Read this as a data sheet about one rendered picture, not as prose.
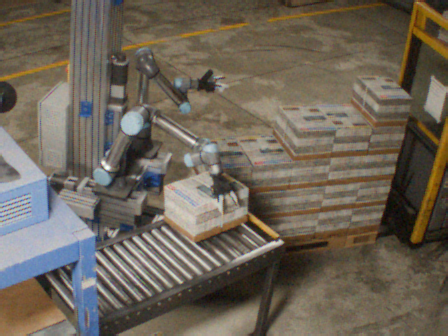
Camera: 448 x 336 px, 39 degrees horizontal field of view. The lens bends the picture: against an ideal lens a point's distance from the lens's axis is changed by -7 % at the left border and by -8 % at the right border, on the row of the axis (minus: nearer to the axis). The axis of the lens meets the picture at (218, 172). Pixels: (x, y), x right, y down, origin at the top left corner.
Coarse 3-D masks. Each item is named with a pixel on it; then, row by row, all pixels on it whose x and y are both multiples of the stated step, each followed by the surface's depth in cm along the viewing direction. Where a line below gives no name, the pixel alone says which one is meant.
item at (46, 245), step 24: (48, 192) 271; (72, 216) 259; (0, 240) 242; (24, 240) 244; (48, 240) 245; (72, 240) 247; (0, 264) 230; (24, 264) 235; (48, 264) 243; (0, 288) 232
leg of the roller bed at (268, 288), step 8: (272, 264) 388; (272, 272) 390; (272, 280) 394; (264, 288) 400; (272, 288) 399; (264, 296) 402; (272, 296) 404; (264, 304) 405; (264, 312) 408; (256, 320) 416; (264, 320) 413; (256, 328) 419; (264, 328) 419
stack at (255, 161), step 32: (224, 160) 446; (256, 160) 450; (288, 160) 454; (320, 160) 460; (352, 160) 469; (288, 192) 467; (320, 192) 474; (352, 192) 486; (288, 224) 482; (320, 224) 492
